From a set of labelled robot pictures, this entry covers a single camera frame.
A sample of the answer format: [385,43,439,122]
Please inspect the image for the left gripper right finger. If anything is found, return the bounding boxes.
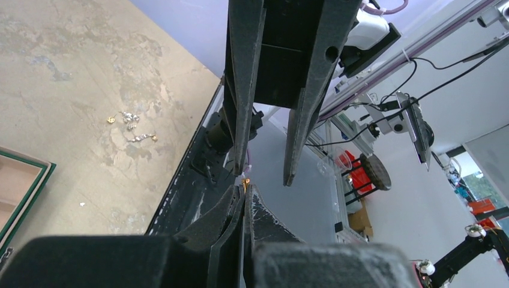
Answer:
[243,184,420,287]

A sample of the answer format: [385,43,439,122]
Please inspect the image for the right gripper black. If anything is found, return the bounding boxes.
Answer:
[223,1,361,187]

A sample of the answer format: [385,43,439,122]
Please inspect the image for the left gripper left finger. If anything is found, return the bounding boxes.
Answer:
[1,185,245,287]

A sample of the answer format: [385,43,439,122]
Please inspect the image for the green jewelry box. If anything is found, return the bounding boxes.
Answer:
[1,147,56,265]

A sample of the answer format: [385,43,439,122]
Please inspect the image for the red stool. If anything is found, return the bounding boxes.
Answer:
[333,151,392,205]

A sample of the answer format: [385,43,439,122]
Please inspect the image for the silver crystal drop earring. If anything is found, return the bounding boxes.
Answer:
[127,134,158,143]

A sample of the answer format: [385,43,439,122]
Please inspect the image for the gold stud earring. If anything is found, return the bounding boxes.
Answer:
[106,116,116,124]

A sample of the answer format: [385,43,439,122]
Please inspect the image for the monitor on stand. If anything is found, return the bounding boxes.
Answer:
[396,91,435,171]

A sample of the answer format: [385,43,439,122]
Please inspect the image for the aluminium frame rail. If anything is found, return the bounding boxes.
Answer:
[319,1,500,121]

